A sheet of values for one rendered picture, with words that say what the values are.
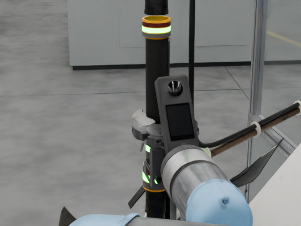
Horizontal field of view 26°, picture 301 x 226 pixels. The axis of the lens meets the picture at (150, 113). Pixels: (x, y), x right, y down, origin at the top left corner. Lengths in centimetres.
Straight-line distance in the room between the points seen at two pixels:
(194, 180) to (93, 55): 587
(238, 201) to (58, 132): 438
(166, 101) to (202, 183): 18
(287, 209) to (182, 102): 53
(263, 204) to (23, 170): 318
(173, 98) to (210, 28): 577
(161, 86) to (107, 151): 380
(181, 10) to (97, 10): 83
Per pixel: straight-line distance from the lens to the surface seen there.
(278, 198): 143
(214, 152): 120
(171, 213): 113
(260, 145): 252
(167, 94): 92
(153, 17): 102
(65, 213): 153
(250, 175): 104
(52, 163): 457
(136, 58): 667
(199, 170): 82
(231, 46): 679
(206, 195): 77
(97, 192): 414
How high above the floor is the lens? 187
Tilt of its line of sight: 20 degrees down
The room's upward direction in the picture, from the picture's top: straight up
